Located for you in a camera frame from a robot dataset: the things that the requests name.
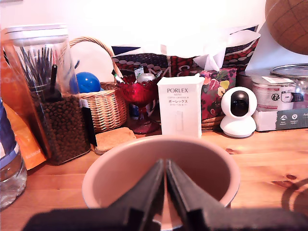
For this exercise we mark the rice cooker inner pot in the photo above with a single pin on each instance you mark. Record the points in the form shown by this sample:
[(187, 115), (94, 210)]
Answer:
[(115, 173)]

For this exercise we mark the round metal rimmed lid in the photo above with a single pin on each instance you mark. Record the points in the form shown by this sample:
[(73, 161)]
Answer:
[(291, 71)]

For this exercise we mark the cork coaster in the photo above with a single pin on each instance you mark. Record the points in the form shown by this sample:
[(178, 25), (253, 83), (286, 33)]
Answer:
[(115, 139)]

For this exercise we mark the white Porlex box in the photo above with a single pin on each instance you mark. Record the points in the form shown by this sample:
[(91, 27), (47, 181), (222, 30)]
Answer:
[(180, 108)]

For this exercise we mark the red glass goblet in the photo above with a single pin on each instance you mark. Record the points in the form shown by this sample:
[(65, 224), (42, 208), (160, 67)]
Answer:
[(138, 93)]

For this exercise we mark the floral tissue box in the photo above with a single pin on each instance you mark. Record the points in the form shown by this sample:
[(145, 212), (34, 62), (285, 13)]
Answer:
[(214, 96)]

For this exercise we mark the clear jar of coffee beans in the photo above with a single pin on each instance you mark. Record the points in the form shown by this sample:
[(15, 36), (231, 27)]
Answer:
[(62, 120)]

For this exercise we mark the white and green carton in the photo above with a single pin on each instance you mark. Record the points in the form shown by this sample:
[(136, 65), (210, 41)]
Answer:
[(281, 121)]

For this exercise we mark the blue ball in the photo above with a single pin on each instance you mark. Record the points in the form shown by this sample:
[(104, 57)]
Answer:
[(85, 83)]

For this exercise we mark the silver tin can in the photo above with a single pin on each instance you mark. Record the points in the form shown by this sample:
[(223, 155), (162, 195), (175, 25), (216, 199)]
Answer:
[(272, 96)]

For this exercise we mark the dotted patterned paper bag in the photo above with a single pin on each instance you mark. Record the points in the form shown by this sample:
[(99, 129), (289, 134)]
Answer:
[(154, 62)]

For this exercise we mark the orange paper bag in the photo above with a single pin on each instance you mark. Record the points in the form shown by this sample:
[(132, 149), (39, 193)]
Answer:
[(26, 134)]

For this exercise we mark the clear plastic water bottle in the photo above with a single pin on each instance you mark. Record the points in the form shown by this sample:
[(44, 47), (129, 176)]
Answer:
[(10, 183)]

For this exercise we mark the black scoop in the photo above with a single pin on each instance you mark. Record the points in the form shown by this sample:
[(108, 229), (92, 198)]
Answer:
[(53, 86)]

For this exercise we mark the brown globe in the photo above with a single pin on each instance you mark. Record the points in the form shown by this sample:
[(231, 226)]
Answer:
[(288, 24)]

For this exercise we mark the white round security camera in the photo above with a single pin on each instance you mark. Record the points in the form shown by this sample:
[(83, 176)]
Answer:
[(237, 120)]

